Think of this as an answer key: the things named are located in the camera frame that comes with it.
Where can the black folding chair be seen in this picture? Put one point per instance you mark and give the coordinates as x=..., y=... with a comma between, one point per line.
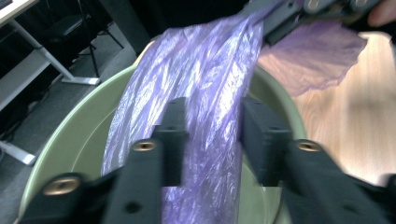
x=74, y=34

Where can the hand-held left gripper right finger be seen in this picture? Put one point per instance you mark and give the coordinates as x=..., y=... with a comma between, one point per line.
x=261, y=140

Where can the green plastic bin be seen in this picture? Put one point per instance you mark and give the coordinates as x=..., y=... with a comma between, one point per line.
x=81, y=124

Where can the white desk frame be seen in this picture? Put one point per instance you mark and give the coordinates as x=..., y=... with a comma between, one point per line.
x=31, y=67

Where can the purple plastic bag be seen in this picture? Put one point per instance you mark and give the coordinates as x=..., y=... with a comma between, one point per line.
x=205, y=77

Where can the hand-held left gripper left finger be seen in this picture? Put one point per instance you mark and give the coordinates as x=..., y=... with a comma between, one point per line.
x=172, y=137

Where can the grey column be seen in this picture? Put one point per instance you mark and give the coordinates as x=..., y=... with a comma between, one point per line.
x=124, y=25

